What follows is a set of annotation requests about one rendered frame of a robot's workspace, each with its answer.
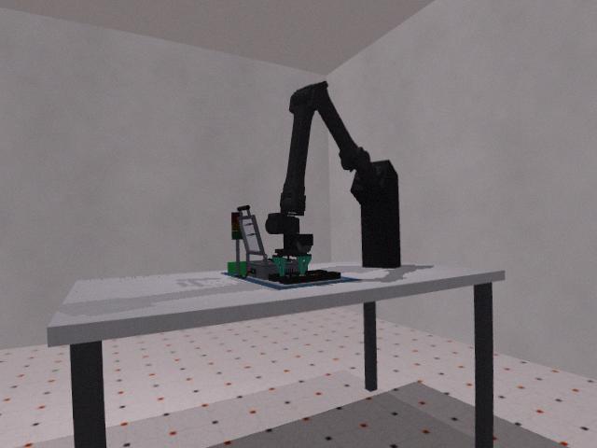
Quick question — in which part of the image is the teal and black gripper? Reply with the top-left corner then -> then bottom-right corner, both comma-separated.
272,249 -> 312,276

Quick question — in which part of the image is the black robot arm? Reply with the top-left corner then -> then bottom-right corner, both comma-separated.
265,81 -> 384,253

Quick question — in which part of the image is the green bin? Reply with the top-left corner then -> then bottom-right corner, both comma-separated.
228,260 -> 260,275

